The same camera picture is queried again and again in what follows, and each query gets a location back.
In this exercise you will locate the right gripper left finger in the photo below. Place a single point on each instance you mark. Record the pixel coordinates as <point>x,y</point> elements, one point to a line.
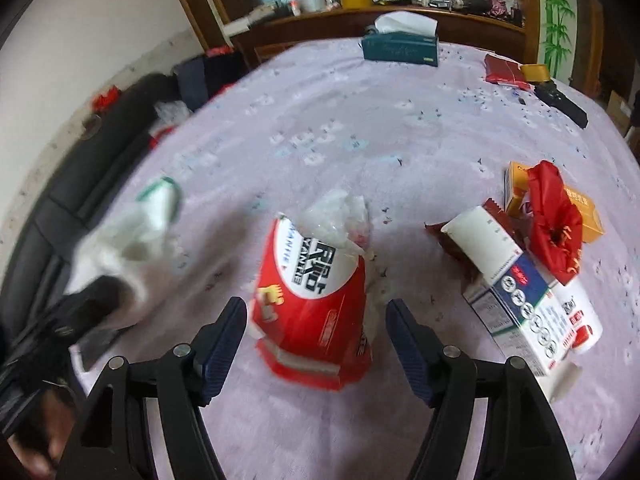
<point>112,440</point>

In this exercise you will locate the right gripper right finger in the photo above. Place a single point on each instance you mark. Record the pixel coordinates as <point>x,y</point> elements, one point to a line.
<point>521,440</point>

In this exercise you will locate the blue white medicine box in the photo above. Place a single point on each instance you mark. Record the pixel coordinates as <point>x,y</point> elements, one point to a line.
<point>514,301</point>

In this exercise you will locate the white tissue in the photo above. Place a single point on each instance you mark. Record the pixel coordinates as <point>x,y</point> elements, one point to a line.
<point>137,248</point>

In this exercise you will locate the red wrapper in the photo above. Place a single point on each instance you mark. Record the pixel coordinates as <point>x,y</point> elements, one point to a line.
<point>555,236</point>

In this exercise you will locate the red white tissue package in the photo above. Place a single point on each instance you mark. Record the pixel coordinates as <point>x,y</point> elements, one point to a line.
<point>308,309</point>

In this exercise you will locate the orange rectangular box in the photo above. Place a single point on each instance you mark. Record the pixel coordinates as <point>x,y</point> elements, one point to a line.
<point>525,195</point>

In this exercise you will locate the white plastic bag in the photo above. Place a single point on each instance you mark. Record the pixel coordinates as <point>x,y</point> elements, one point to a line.
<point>340,219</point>

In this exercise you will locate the white red-label bottle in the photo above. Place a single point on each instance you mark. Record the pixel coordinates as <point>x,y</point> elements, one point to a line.
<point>577,305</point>

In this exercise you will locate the person's left hand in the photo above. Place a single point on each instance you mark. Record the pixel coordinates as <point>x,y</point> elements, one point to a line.
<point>39,440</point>

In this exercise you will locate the black sofa chair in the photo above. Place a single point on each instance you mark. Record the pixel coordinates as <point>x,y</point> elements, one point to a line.
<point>78,194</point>

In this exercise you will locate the purple floral tablecloth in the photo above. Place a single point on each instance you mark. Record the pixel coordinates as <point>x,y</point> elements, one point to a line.
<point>420,144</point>

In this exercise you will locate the yellow tape roll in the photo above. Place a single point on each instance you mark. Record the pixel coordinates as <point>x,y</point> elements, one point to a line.
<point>535,73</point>

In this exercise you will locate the red packet on table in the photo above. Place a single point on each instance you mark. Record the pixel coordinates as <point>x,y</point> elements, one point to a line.
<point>505,72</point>

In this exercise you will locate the dark green tissue box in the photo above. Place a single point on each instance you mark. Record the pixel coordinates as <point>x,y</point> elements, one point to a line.
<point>402,37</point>

